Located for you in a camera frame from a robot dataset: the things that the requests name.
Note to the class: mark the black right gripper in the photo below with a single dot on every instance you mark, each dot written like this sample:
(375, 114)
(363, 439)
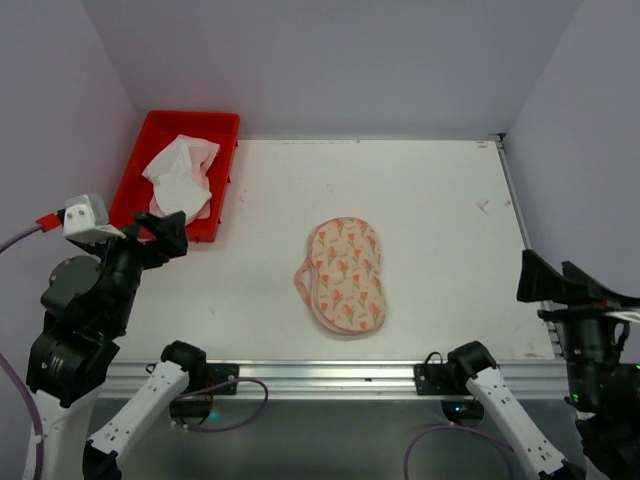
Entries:
(578, 308)

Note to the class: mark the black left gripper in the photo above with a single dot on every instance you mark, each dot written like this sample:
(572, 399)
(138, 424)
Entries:
(141, 245)

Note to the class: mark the peach floral mesh laundry bag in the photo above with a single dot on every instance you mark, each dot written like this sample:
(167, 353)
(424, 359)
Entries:
(340, 278)

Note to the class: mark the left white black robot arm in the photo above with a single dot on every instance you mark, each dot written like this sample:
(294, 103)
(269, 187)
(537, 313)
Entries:
(65, 375)

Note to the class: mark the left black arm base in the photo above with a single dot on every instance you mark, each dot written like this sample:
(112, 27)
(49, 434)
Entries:
(191, 410)

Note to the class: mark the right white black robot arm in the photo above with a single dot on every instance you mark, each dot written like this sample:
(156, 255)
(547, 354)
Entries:
(609, 442)

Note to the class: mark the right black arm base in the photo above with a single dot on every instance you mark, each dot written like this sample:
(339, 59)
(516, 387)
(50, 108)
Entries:
(434, 378)

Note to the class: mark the red plastic tray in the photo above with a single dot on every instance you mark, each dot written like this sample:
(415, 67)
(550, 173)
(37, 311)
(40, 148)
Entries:
(181, 162)

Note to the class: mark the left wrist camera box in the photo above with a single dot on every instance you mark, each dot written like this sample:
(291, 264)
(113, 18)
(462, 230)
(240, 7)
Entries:
(85, 220)

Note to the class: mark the aluminium mounting rail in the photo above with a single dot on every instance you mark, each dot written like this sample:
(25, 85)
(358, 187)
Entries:
(388, 380)

